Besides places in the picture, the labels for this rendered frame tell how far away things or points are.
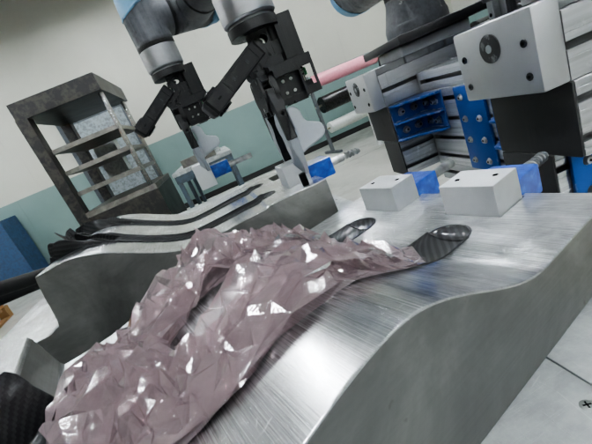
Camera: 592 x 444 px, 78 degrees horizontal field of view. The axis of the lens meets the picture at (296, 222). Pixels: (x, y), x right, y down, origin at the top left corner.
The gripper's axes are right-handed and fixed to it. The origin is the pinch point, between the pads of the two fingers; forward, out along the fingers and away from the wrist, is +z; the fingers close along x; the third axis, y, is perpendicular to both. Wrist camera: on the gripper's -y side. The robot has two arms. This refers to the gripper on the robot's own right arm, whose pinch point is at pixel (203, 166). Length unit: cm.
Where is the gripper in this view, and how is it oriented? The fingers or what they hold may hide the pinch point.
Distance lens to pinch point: 83.0
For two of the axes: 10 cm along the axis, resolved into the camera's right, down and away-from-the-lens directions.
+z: 3.8, 8.8, 2.9
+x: -2.6, -2.0, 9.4
